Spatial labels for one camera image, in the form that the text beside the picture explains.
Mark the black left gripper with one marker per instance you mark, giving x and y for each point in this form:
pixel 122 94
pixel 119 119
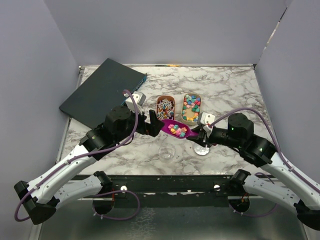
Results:
pixel 153 129

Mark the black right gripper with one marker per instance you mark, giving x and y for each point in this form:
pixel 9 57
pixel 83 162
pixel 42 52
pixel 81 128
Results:
pixel 202 138

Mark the silver round jar lid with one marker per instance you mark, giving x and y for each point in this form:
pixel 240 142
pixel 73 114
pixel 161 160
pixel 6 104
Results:
pixel 201 151

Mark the purple plastic scoop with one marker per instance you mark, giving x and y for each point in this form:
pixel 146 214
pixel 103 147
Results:
pixel 177 129

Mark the pink tray of lollipops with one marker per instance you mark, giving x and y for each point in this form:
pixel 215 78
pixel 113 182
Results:
pixel 165 107

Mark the beige tray of star candies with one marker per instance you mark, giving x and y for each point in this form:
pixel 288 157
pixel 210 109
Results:
pixel 191 108

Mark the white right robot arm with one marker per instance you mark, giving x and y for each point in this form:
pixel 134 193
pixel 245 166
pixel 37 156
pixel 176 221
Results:
pixel 300 193

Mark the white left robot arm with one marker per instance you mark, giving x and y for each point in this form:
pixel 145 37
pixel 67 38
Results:
pixel 42 196

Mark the clear plastic jar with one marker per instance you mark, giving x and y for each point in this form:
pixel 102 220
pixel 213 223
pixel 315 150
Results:
pixel 167 151

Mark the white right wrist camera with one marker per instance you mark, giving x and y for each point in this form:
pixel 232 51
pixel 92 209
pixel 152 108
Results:
pixel 205 120

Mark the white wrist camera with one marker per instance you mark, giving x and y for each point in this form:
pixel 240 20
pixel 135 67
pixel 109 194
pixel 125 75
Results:
pixel 205 120
pixel 139 99

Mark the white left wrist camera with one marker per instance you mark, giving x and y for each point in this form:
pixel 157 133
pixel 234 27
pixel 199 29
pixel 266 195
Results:
pixel 139 99

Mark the dark teal network switch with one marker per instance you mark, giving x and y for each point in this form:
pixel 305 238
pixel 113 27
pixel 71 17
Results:
pixel 102 91

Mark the black mounting rail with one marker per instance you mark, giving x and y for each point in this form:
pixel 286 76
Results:
pixel 173 191

